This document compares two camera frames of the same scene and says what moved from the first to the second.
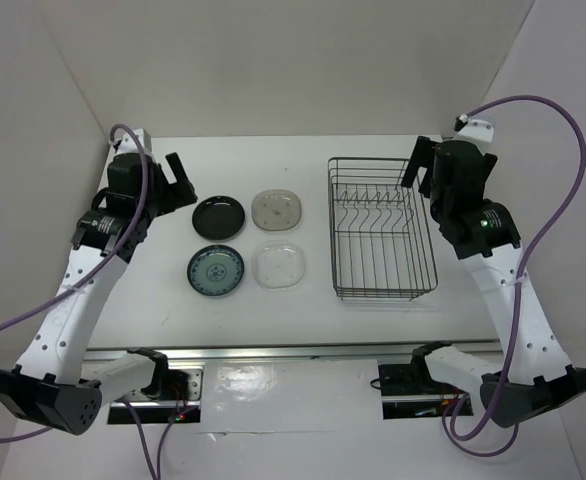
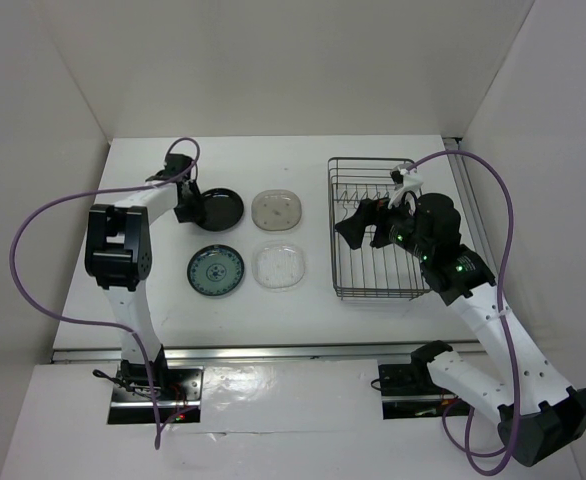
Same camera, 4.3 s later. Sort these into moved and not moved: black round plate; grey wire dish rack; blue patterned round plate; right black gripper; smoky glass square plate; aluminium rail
Moved: black round plate; right black gripper
Not moved: smoky glass square plate; grey wire dish rack; blue patterned round plate; aluminium rail
